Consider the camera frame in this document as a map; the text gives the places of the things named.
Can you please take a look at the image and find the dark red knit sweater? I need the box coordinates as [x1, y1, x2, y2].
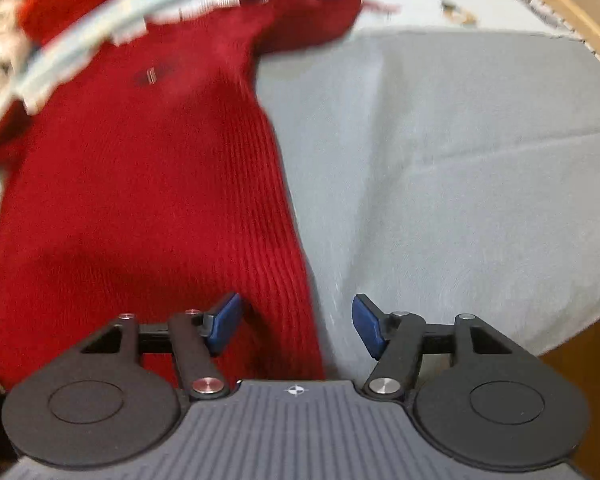
[0, 0, 361, 388]

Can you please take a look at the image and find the grey printed bed sheet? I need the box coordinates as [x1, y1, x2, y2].
[0, 0, 600, 380]

